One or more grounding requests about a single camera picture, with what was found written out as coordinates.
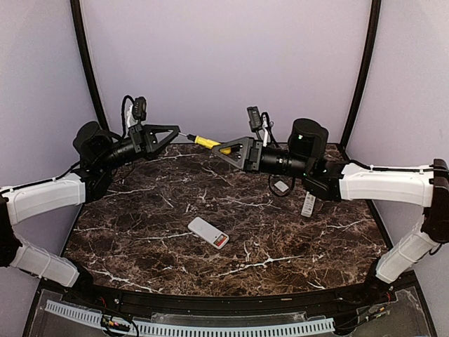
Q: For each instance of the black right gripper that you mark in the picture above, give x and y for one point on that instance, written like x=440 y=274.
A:
x=247 y=143

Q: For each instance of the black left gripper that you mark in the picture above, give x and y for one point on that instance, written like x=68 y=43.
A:
x=151 y=145

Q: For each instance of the yellow handled screwdriver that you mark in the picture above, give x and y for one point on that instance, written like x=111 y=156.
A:
x=204 y=142

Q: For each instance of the white battery cover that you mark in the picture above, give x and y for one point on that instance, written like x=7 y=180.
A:
x=280 y=185

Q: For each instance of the white remote control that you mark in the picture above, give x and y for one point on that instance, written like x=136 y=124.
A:
x=205 y=230

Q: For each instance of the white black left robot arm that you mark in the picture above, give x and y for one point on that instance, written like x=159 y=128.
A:
x=101 y=152

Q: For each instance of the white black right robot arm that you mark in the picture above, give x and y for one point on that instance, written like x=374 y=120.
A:
x=425 y=186

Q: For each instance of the white air conditioner remote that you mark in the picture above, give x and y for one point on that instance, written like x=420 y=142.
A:
x=308 y=205

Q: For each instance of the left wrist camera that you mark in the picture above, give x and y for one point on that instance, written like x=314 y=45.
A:
x=133 y=111

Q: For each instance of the black front rail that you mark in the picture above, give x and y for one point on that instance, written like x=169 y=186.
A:
x=338 y=302

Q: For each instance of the black left frame post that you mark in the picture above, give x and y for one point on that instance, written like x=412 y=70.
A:
x=85 y=56

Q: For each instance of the black frame post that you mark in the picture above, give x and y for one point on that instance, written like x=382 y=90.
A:
x=368 y=48
x=85 y=56

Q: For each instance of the white slotted cable duct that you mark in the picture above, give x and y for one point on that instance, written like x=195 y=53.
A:
x=191 y=325

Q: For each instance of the black right frame post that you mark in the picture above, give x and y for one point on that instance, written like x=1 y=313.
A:
x=368 y=48

